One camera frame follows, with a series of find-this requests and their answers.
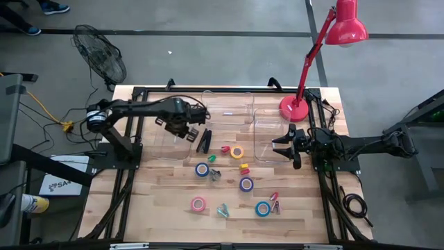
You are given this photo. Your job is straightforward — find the red desk lamp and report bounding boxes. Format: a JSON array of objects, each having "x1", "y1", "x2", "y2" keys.
[{"x1": 279, "y1": 0, "x2": 369, "y2": 123}]

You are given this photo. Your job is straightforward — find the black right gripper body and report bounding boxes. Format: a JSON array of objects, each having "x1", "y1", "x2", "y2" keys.
[{"x1": 289, "y1": 123, "x2": 313, "y2": 156}]

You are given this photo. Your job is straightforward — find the yellow tape roll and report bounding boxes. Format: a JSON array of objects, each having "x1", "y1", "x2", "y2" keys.
[{"x1": 230, "y1": 144, "x2": 245, "y2": 160}]

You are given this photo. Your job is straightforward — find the white printed box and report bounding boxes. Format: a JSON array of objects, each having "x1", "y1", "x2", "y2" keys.
[{"x1": 38, "y1": 154, "x2": 90, "y2": 197}]

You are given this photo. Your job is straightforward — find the purple tape roll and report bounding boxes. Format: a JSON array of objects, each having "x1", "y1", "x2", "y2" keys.
[{"x1": 239, "y1": 176, "x2": 255, "y2": 193}]

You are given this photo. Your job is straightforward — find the black metal stand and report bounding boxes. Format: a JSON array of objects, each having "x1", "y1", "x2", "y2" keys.
[{"x1": 381, "y1": 88, "x2": 444, "y2": 195}]

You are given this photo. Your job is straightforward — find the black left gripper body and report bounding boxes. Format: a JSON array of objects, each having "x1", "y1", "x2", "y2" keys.
[{"x1": 161, "y1": 98, "x2": 209, "y2": 140}]

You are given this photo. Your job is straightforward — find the black floor fan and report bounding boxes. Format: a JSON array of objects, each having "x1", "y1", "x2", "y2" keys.
[{"x1": 71, "y1": 24, "x2": 128, "y2": 92}]

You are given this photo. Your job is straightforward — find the light blue tape roll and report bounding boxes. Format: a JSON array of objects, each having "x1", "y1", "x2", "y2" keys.
[{"x1": 255, "y1": 201, "x2": 271, "y2": 217}]

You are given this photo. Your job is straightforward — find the clear plastic bin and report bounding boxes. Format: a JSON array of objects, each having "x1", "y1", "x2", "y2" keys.
[
  {"x1": 149, "y1": 117, "x2": 191, "y2": 163},
  {"x1": 253, "y1": 108, "x2": 296, "y2": 164},
  {"x1": 200, "y1": 90, "x2": 256, "y2": 126}
]

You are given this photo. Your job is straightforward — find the black table frame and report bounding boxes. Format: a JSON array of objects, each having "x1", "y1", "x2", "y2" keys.
[{"x1": 78, "y1": 78, "x2": 374, "y2": 250}]

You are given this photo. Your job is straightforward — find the person's shoe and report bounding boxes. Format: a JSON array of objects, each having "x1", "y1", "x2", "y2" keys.
[
  {"x1": 19, "y1": 24, "x2": 42, "y2": 37},
  {"x1": 40, "y1": 0, "x2": 71, "y2": 16}
]

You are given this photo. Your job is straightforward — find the yellow extension cable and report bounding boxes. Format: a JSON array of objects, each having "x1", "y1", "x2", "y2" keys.
[{"x1": 0, "y1": 71, "x2": 74, "y2": 133}]

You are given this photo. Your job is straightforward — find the teal staple remover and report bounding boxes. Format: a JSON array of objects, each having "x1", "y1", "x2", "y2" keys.
[{"x1": 216, "y1": 203, "x2": 230, "y2": 219}]

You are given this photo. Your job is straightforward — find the black coiled cable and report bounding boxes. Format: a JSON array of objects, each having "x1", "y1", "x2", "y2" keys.
[{"x1": 341, "y1": 185, "x2": 375, "y2": 228}]

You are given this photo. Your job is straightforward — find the yellow white spray can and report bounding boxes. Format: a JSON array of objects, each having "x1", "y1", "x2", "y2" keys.
[{"x1": 20, "y1": 193, "x2": 50, "y2": 214}]

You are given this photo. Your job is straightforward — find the dark blue tape roll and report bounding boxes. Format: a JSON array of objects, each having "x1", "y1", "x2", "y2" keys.
[{"x1": 194, "y1": 162, "x2": 210, "y2": 178}]

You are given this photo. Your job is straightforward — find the black stapler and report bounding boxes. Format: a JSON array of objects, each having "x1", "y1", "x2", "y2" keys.
[{"x1": 196, "y1": 128, "x2": 213, "y2": 155}]

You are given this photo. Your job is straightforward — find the pink tape roll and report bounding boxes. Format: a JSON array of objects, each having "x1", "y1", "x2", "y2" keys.
[{"x1": 190, "y1": 196, "x2": 207, "y2": 213}]

